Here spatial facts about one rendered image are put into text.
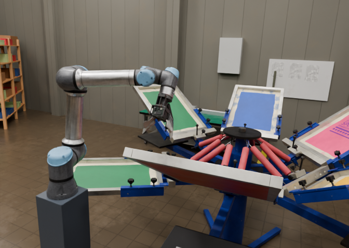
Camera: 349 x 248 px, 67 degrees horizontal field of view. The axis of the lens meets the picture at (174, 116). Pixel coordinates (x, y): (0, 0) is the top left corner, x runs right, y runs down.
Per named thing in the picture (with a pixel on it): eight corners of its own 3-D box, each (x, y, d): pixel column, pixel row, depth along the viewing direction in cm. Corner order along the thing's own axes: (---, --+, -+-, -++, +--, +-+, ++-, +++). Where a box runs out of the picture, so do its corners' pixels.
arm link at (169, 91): (163, 92, 136) (177, 93, 134) (161, 100, 135) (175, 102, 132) (158, 85, 130) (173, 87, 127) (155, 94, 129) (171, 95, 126)
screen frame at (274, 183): (282, 189, 82) (283, 177, 83) (122, 156, 103) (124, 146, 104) (273, 202, 152) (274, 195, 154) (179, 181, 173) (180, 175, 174)
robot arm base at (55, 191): (39, 195, 134) (38, 177, 131) (63, 182, 147) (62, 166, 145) (61, 203, 128) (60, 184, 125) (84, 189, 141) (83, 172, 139)
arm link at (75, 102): (54, 167, 141) (57, 64, 128) (67, 156, 156) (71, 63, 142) (76, 170, 141) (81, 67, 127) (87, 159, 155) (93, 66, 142)
